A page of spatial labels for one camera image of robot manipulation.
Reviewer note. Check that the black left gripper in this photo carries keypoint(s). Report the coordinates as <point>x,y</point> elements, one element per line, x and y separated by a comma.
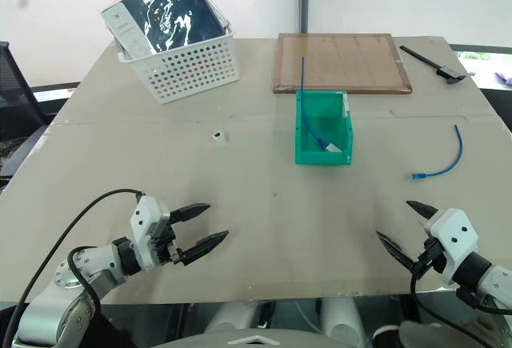
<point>166,244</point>

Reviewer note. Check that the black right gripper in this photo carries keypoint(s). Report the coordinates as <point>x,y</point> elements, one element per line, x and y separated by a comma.
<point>434,260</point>

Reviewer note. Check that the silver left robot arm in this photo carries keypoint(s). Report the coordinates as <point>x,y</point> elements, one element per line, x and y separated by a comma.
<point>48,308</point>

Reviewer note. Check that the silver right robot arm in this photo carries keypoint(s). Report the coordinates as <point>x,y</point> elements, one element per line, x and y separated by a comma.
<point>494,278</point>

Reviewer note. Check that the small white connector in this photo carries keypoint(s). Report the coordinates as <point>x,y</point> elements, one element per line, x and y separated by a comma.
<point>219,140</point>

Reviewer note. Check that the white rounded robot leg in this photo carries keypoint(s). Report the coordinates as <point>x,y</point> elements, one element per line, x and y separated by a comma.
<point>340,318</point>
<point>236,316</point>

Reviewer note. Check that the green plastic bin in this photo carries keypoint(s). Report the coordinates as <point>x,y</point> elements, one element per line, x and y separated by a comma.
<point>320,158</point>

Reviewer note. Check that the silver robot torso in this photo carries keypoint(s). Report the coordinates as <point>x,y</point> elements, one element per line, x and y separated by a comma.
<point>256,340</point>

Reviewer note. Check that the white perforated plastic basket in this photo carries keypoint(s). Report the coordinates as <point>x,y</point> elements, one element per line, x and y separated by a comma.
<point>192,72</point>

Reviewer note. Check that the black caliper tool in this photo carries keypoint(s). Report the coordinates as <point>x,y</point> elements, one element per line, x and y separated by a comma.
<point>444,71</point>

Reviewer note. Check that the brown wooden board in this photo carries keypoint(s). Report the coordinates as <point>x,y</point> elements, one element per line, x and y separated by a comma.
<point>352,64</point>

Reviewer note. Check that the purple cloth item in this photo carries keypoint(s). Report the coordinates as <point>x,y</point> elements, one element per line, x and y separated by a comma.
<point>505,78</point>

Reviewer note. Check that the black mesh chair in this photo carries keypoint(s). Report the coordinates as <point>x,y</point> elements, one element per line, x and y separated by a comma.
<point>16,100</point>

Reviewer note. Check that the dark blue wrapped package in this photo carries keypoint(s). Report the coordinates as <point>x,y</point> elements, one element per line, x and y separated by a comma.
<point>176,8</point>

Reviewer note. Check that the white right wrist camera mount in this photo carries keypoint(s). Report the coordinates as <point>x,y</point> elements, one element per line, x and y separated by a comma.
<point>456,230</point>

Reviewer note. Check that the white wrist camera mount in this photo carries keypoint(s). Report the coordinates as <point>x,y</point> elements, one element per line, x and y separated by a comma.
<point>146,220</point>
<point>456,230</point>

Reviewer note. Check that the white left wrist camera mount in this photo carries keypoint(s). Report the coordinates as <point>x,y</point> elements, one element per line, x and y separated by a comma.
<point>146,220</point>

